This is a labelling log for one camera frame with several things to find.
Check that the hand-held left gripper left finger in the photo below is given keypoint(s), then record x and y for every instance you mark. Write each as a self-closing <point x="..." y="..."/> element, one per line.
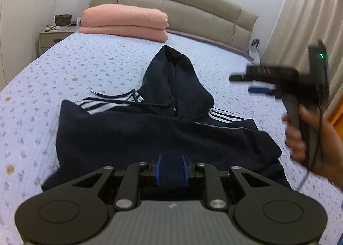
<point x="158" y="170"/>

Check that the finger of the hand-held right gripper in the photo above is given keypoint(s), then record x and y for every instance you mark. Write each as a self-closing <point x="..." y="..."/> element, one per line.
<point x="261" y="90"/>
<point x="238" y="77"/>

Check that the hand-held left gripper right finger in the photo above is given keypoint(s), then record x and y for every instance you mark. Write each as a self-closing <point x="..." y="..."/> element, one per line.
<point x="184" y="170"/>

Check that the navy striped hoodie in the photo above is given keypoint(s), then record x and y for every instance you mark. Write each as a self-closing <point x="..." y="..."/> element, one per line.
<point x="150" y="130"/>

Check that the person's right hand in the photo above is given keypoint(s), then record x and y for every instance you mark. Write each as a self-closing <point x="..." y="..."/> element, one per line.
<point x="331" y="154"/>

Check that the white shopping bag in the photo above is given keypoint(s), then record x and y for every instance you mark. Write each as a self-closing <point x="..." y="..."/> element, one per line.
<point x="254" y="48"/>

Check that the orange curtain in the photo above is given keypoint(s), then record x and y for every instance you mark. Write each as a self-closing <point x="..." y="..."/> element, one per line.
<point x="338" y="115"/>

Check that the beige curtain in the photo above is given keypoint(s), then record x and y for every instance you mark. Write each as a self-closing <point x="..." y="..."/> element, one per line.
<point x="297" y="9"/>

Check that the beige padded headboard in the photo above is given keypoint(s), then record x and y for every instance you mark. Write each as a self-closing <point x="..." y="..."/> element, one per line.
<point x="187" y="6"/>

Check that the folded pink blanket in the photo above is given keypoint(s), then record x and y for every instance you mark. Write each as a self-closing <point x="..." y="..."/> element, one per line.
<point x="123" y="20"/>

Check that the bed with floral sheet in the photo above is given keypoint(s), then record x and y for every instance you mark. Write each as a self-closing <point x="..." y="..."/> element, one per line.
<point x="80" y="68"/>

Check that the grey nightstand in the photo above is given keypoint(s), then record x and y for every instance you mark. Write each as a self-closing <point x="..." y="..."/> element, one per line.
<point x="52" y="38"/>

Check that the brown patterned bag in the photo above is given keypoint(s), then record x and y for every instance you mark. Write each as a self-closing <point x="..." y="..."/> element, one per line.
<point x="63" y="19"/>

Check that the white wardrobe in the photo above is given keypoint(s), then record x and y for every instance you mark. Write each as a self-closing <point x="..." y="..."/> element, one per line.
<point x="24" y="20"/>

